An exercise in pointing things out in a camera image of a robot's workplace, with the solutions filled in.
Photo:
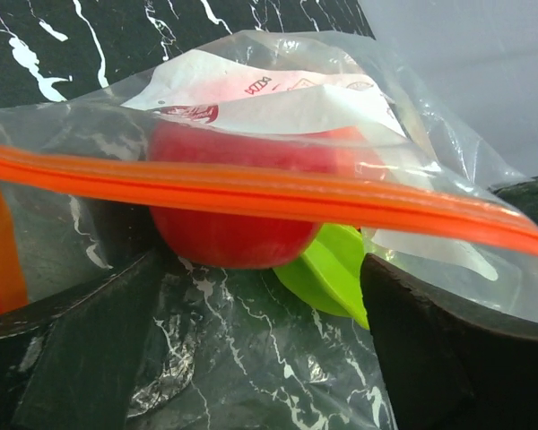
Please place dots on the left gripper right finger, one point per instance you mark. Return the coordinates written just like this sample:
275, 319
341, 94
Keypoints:
447, 362

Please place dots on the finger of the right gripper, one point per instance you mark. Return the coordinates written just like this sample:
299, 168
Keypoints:
522, 195

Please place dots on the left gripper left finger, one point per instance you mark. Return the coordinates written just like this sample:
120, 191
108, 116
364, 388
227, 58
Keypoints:
69, 361

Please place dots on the clear zip top bag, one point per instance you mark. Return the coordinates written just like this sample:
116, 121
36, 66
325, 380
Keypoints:
227, 160

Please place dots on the green fake leaf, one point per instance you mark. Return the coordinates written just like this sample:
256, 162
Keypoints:
326, 275

